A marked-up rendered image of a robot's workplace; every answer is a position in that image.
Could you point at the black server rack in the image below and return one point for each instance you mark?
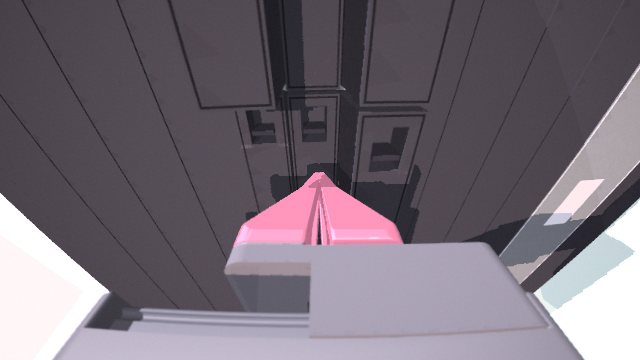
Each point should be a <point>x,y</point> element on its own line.
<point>532,142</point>

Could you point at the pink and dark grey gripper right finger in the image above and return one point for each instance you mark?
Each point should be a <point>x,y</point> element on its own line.
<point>348,221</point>

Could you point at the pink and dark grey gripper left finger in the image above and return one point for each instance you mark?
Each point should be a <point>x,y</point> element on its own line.
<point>289,220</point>

